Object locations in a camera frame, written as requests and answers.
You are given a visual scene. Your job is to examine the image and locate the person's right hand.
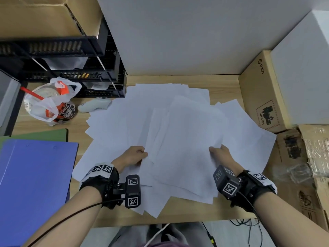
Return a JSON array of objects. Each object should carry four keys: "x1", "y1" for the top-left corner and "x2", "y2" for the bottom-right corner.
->
[{"x1": 208, "y1": 144, "x2": 244, "y2": 175}]

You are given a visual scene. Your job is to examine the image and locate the person's left hand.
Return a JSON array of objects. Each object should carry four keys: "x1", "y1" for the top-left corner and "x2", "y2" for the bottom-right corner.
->
[{"x1": 111, "y1": 145, "x2": 149, "y2": 175}]

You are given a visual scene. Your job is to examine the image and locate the pile of white papers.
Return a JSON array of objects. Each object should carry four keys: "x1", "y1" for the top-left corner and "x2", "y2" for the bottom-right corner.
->
[{"x1": 72, "y1": 83, "x2": 277, "y2": 219}]

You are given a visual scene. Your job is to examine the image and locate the green folder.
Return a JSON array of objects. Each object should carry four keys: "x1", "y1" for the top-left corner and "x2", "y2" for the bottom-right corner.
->
[{"x1": 0, "y1": 128, "x2": 69, "y2": 152}]

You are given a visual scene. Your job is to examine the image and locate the blue folder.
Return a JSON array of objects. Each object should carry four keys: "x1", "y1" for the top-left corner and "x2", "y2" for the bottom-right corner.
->
[{"x1": 0, "y1": 139, "x2": 79, "y2": 247}]

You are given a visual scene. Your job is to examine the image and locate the person's right forearm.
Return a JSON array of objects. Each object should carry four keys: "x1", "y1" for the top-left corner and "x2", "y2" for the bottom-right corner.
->
[{"x1": 253, "y1": 191, "x2": 329, "y2": 247}]

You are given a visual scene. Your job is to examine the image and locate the white handheld controller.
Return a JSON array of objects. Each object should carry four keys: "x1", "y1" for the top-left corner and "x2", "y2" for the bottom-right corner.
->
[{"x1": 78, "y1": 97, "x2": 111, "y2": 113}]

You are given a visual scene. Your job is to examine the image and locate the brown labelled cardboard box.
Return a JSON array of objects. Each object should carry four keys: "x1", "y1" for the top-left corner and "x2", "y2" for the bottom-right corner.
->
[{"x1": 238, "y1": 50, "x2": 291, "y2": 134}]

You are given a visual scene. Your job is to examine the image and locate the clear plastic bag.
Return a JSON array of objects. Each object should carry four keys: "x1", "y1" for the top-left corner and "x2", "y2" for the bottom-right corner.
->
[{"x1": 287, "y1": 163, "x2": 314, "y2": 184}]

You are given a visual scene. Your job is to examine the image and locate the flat printed cardboard box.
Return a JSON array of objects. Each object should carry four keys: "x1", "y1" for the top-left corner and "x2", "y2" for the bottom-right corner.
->
[{"x1": 270, "y1": 127, "x2": 329, "y2": 232}]

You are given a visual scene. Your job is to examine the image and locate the printed drink cup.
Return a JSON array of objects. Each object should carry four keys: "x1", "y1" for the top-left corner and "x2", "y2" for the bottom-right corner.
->
[{"x1": 55, "y1": 101, "x2": 77, "y2": 122}]

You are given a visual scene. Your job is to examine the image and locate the grey trousers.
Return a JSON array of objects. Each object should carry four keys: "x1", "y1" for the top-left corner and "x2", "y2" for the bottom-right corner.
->
[{"x1": 108, "y1": 221, "x2": 214, "y2": 247}]

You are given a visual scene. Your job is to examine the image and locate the taped cardboard boxes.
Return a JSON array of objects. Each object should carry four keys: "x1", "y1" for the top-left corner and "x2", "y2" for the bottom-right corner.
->
[{"x1": 298, "y1": 124, "x2": 329, "y2": 178}]

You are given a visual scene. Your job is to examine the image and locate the drink cup in plastic bag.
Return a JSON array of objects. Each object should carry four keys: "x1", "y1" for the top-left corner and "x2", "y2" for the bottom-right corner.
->
[{"x1": 24, "y1": 76, "x2": 82, "y2": 124}]

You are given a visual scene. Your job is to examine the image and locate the white box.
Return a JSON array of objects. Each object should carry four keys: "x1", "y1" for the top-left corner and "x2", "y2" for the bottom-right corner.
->
[{"x1": 270, "y1": 10, "x2": 329, "y2": 126}]

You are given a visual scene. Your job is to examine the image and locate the red drinking straw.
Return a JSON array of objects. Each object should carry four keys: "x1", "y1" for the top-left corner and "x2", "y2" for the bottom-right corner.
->
[{"x1": 20, "y1": 86, "x2": 43, "y2": 101}]

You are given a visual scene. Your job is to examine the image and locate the black stacked file tray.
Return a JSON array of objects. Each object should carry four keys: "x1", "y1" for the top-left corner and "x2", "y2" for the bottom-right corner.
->
[{"x1": 0, "y1": 16, "x2": 127, "y2": 98}]

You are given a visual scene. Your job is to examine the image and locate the large brown cardboard box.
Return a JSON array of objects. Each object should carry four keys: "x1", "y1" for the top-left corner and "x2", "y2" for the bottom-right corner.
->
[{"x1": 0, "y1": 0, "x2": 103, "y2": 39}]

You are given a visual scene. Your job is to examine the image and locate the black wrist strap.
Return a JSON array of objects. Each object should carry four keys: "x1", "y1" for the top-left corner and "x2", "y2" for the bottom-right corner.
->
[
  {"x1": 78, "y1": 162, "x2": 121, "y2": 210},
  {"x1": 231, "y1": 169, "x2": 278, "y2": 213}
]

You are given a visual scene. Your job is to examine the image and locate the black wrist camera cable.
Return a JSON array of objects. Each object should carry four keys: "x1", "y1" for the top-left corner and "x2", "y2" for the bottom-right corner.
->
[
  {"x1": 236, "y1": 191, "x2": 260, "y2": 220},
  {"x1": 25, "y1": 197, "x2": 124, "y2": 247}
]

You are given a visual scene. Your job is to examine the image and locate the white cable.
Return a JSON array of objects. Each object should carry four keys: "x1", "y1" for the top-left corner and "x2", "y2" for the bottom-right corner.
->
[{"x1": 143, "y1": 223, "x2": 170, "y2": 247}]

